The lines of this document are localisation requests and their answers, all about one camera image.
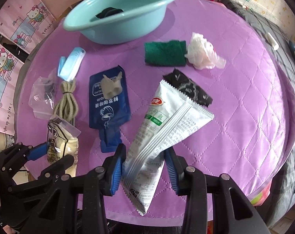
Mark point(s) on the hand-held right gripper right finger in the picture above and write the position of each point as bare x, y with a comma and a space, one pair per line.
171, 168

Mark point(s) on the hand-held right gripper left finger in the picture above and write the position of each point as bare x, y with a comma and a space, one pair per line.
117, 168

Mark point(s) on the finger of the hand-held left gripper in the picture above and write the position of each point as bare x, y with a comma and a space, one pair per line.
62, 165
38, 151

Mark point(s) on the yellow snack packet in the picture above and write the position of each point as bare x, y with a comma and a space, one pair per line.
64, 146

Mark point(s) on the white green packet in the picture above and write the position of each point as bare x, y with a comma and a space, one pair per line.
162, 126

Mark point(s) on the clear plastic bag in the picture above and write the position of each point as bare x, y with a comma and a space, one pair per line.
40, 102

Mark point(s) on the black patterned packet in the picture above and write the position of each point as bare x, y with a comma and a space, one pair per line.
193, 90

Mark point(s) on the grey rubber piece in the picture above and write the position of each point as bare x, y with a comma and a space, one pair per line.
109, 86

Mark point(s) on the blue face mask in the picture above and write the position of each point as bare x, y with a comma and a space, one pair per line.
71, 63

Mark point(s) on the white cloth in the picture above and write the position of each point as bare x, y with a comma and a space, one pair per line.
201, 51

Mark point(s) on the teal plastic basin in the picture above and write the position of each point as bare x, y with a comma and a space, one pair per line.
127, 29

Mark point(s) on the dark blue pouch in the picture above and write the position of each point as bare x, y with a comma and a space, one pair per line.
108, 112

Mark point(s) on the pink cartoon poster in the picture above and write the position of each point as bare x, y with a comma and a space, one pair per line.
3, 90
23, 12

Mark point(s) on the purple quilted mat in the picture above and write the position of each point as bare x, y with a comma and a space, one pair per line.
235, 126

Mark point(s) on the pink green item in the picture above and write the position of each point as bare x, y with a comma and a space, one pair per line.
259, 196

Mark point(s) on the dark green scouring pad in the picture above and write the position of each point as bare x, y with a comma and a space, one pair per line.
109, 12

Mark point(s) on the small white roll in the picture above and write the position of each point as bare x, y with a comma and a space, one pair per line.
271, 40

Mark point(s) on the grey plaid bedding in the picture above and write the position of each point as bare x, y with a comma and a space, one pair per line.
267, 24

